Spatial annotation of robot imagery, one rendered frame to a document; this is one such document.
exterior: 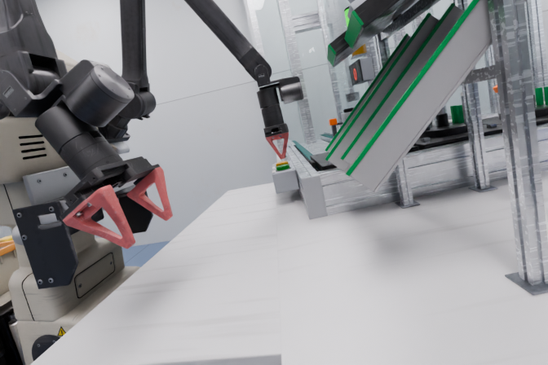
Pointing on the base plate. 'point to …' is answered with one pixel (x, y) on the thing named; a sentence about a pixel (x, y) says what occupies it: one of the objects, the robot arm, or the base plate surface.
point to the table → (192, 296)
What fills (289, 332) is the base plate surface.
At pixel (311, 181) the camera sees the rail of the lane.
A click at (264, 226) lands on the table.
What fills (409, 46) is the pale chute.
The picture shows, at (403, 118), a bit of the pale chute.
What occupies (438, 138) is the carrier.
